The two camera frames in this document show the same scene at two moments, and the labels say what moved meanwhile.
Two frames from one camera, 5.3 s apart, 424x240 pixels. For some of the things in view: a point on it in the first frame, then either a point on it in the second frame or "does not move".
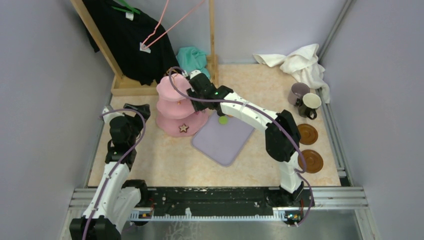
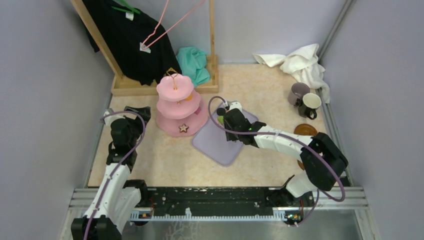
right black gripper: x=197 y=106 -> x=230 y=136
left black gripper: x=143 y=108 does not move
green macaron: x=223 y=120 does not move
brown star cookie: x=183 y=128 does not move
